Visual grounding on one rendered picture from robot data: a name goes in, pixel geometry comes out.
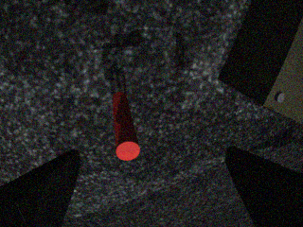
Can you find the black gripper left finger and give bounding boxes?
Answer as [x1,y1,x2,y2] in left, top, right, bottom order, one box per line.
[0,148,80,227]

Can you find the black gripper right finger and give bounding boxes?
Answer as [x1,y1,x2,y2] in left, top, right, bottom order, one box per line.
[225,147,303,227]

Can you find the dark red peg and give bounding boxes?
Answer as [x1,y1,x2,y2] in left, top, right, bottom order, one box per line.
[113,92,140,160]

